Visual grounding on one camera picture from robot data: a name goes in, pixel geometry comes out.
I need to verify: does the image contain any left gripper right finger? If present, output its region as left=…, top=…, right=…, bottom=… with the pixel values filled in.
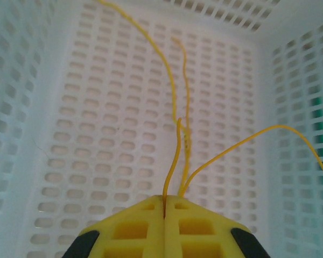
left=164, top=195, right=265, bottom=258

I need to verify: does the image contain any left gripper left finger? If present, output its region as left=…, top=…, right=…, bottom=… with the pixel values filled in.
left=60, top=195, right=166, bottom=258

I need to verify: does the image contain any yellow cable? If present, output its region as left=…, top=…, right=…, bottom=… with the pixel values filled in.
left=171, top=36, right=192, bottom=197
left=95, top=0, right=178, bottom=124
left=161, top=117, right=323, bottom=220

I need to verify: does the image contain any white plastic basket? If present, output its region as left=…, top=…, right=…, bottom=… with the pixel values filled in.
left=0, top=0, right=323, bottom=258

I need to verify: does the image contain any teal plastic basket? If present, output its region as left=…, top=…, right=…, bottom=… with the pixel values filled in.
left=311, top=80, right=323, bottom=173

